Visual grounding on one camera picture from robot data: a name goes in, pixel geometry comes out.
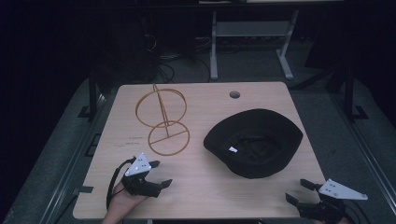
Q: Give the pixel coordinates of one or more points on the black metal stand post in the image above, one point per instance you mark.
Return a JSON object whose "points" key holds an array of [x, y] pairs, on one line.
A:
{"points": [[349, 93], [92, 93]]}

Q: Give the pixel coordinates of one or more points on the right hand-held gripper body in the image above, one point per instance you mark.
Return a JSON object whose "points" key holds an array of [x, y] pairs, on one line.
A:
{"points": [[337, 190]]}

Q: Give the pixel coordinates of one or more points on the black bucket hat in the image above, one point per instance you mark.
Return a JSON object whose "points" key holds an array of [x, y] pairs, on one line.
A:
{"points": [[264, 124]]}

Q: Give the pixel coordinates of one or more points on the aluminium frame rail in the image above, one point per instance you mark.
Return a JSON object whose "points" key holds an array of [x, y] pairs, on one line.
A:
{"points": [[77, 146], [367, 152]]}

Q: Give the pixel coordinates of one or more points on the person's left hand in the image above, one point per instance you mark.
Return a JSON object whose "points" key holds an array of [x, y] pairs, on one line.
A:
{"points": [[122, 200]]}

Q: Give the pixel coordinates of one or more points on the white metal desk frame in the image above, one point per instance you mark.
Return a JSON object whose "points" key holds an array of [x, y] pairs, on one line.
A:
{"points": [[249, 28]]}

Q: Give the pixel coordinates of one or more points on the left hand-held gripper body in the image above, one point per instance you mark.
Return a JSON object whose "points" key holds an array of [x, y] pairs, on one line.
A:
{"points": [[138, 166]]}

